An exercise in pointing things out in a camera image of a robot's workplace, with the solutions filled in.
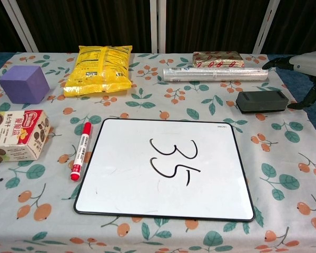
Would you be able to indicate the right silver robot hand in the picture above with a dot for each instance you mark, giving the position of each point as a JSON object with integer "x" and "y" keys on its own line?
{"x": 309, "y": 63}

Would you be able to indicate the dark grey whiteboard eraser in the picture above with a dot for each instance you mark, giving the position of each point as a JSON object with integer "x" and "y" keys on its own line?
{"x": 262, "y": 101}

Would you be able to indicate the black-framed whiteboard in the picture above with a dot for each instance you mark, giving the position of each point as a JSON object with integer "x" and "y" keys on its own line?
{"x": 126, "y": 168}

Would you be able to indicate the red whiteboard marker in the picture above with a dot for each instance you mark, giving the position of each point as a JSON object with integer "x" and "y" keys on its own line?
{"x": 81, "y": 151}

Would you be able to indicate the gold foil wrapped package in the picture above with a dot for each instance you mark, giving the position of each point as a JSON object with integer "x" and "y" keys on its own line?
{"x": 218, "y": 59}

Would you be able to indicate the clear plastic wrap roll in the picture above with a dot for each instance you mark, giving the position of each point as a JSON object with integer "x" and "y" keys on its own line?
{"x": 216, "y": 74}

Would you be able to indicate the yellow snack bag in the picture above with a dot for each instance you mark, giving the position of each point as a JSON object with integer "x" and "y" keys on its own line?
{"x": 100, "y": 71}

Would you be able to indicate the floral fruit print tablecloth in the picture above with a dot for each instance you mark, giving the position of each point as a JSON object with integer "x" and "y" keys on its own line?
{"x": 158, "y": 237}

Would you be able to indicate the dark brown curtain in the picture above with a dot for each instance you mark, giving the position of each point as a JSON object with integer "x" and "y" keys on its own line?
{"x": 81, "y": 23}

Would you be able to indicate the purple foam cube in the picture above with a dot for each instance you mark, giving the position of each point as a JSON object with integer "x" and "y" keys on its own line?
{"x": 23, "y": 84}

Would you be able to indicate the red and white cookie box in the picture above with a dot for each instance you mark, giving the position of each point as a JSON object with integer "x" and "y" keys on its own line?
{"x": 13, "y": 137}

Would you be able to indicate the slanted white metal frame bar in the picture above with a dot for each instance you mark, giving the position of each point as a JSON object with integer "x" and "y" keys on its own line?
{"x": 19, "y": 26}
{"x": 266, "y": 26}

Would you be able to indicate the upright white metal frame post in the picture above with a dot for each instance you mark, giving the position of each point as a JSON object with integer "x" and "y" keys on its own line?
{"x": 162, "y": 26}
{"x": 153, "y": 26}

